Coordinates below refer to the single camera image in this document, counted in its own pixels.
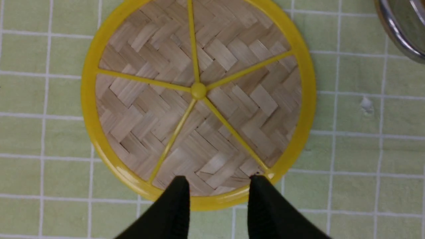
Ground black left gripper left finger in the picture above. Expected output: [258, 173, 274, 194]
[116, 176, 190, 239]

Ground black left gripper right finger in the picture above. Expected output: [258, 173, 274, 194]
[247, 175, 330, 239]

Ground yellow woven bamboo steamer lid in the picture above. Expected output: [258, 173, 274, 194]
[81, 0, 317, 210]

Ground stainless steel pot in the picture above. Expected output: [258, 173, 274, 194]
[374, 0, 425, 64]

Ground green checkered tablecloth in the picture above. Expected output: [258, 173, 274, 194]
[0, 0, 424, 239]

